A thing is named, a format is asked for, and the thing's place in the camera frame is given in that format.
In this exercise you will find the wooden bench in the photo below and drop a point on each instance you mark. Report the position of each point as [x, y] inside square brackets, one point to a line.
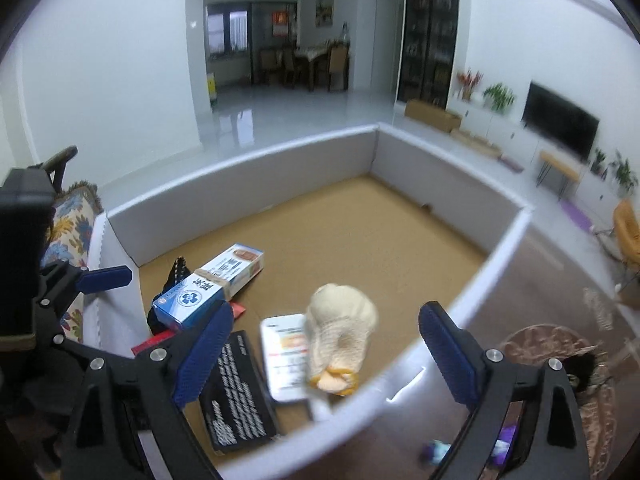
[559, 164]

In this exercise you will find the black fuzzy item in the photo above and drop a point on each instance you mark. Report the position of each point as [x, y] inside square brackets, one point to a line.
[582, 367]

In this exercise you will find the black box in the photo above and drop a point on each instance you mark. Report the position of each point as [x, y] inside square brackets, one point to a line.
[240, 400]

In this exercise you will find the purple mat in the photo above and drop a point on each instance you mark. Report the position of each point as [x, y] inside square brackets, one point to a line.
[575, 214]

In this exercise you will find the cream knitted glove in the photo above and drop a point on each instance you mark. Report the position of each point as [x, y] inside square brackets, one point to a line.
[340, 330]

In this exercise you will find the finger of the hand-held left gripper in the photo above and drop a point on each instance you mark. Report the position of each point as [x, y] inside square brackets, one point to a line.
[60, 345]
[105, 279]

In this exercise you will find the blue and white box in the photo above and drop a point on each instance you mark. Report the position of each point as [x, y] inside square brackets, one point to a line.
[210, 285]

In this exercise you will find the floral cushion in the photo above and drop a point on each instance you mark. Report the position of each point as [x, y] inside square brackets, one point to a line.
[70, 230]

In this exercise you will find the black television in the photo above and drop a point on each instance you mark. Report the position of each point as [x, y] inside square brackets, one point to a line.
[560, 120]

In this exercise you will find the red packet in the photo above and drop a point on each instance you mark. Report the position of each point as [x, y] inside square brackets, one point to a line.
[150, 345]

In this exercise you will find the leafy potted plant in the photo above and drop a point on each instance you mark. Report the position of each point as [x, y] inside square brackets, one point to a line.
[499, 96]

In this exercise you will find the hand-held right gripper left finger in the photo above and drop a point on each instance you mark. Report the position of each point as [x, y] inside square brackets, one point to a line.
[205, 350]

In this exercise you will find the white television cabinet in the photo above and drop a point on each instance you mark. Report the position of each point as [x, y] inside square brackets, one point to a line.
[500, 135]

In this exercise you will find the white packet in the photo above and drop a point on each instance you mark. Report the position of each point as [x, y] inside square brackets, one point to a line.
[285, 360]

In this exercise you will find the small potted plant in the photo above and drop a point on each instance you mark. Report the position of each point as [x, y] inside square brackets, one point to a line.
[598, 161]

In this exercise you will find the flat cardboard carton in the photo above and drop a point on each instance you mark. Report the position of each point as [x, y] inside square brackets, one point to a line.
[477, 142]

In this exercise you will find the broad potted plant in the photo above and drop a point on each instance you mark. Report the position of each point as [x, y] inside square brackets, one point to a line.
[622, 172]

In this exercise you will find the red window poster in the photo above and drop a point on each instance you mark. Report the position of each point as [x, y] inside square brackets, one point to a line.
[280, 24]

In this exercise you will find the red flower bouquet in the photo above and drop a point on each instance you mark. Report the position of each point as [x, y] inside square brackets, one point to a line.
[469, 82]

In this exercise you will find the black knitted glove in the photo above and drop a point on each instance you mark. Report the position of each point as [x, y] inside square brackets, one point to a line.
[175, 277]

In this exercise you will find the brown cardboard carton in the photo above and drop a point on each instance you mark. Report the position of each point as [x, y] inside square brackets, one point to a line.
[432, 115]

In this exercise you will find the purple toy gun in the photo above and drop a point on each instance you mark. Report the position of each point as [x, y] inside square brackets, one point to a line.
[505, 445]

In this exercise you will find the framed wall picture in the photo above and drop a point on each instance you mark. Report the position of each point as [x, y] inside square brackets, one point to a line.
[324, 9]

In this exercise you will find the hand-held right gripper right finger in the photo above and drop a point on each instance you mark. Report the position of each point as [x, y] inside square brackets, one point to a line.
[445, 350]

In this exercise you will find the yellow lounge chair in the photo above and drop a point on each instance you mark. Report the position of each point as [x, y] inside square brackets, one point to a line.
[629, 230]

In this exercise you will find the dining table with chairs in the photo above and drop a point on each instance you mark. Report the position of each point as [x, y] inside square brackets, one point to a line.
[310, 65]

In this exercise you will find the black glass display cabinet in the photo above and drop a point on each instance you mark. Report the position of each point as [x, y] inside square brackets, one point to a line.
[430, 35]

